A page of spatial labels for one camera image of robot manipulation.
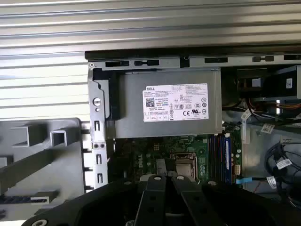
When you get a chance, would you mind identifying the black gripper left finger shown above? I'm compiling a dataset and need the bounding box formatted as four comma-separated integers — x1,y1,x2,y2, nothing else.
23,174,167,226

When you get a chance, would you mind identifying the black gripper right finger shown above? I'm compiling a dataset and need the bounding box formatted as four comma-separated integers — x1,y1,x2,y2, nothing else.
171,175,301,226

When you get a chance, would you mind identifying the installed blue-label RAM stick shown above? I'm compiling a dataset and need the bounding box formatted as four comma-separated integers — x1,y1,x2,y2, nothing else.
224,136,233,170

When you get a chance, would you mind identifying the CPU socket with silver CPU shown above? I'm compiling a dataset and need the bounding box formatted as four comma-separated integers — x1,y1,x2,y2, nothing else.
169,152,198,183

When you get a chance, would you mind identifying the grey plastic parts rack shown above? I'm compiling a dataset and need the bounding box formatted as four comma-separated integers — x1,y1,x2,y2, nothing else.
0,117,93,222

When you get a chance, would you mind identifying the green Dell motherboard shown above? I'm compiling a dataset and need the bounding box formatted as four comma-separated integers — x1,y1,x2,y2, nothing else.
112,133,243,189

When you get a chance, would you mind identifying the grey Dell power supply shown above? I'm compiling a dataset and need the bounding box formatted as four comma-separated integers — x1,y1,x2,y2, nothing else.
105,70,223,140

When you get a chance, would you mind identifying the black optical drive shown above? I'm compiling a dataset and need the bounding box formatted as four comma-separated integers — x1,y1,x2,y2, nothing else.
236,65,301,100

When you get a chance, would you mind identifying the black open PC case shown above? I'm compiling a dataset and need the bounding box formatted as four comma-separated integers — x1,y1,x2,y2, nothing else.
84,49,301,212

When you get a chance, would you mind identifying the light blue data cable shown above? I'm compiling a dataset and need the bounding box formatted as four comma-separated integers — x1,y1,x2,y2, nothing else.
236,177,269,186

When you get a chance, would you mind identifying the black coiled cable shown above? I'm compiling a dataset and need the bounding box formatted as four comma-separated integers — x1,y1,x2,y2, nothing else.
265,140,301,208

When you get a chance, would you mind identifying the orange wire bundle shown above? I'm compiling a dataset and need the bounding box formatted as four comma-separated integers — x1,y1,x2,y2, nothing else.
275,98,301,112

